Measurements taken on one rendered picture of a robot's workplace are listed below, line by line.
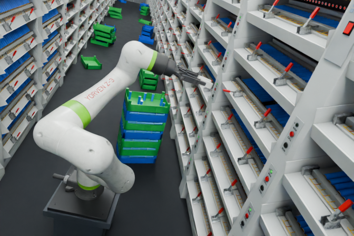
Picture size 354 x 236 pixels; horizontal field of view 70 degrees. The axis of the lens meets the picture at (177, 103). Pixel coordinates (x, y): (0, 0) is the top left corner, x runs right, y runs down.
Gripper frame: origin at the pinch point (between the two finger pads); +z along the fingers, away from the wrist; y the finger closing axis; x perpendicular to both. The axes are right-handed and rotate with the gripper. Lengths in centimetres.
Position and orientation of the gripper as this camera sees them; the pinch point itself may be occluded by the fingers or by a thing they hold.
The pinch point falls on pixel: (204, 82)
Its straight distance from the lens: 119.7
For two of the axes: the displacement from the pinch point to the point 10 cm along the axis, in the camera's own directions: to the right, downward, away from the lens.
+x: 4.3, -8.2, -3.9
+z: 9.0, 3.2, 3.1
